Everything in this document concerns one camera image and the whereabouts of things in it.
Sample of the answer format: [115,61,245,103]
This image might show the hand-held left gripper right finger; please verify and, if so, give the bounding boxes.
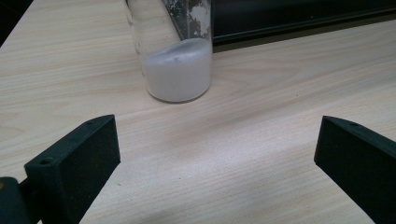
[313,115,396,224]

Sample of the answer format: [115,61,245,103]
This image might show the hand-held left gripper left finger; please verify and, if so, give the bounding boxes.
[19,114,121,224]

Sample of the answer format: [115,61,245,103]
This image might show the glass jar with white powder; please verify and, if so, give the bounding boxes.
[125,0,214,104]

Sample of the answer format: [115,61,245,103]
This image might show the black two-tier metal rack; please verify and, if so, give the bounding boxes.
[162,0,396,53]

